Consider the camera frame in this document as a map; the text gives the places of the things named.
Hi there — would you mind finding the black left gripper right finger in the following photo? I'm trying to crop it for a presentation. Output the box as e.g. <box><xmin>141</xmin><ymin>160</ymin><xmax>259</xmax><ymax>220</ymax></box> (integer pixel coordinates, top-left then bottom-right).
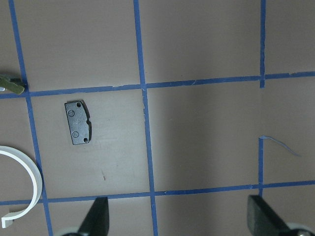
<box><xmin>247</xmin><ymin>195</ymin><xmax>291</xmax><ymax>236</ymax></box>

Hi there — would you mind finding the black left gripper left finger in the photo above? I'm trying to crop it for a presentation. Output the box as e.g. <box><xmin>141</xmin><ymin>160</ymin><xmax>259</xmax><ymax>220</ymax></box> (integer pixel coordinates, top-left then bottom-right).
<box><xmin>77</xmin><ymin>197</ymin><xmax>109</xmax><ymax>236</ymax></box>

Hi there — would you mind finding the black brake pad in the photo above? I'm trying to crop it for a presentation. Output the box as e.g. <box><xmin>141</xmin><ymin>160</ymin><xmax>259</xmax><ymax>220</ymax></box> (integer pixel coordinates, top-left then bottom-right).
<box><xmin>64</xmin><ymin>100</ymin><xmax>92</xmax><ymax>145</ymax></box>

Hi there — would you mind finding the green brake shoe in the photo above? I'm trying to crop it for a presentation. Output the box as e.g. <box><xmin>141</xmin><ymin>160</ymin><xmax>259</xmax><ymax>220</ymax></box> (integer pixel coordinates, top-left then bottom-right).
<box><xmin>0</xmin><ymin>73</ymin><xmax>25</xmax><ymax>95</ymax></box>

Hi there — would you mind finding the white curved plastic bracket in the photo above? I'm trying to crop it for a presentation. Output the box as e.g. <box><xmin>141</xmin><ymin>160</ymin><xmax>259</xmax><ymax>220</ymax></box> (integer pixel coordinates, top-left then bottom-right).
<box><xmin>0</xmin><ymin>146</ymin><xmax>43</xmax><ymax>229</ymax></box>

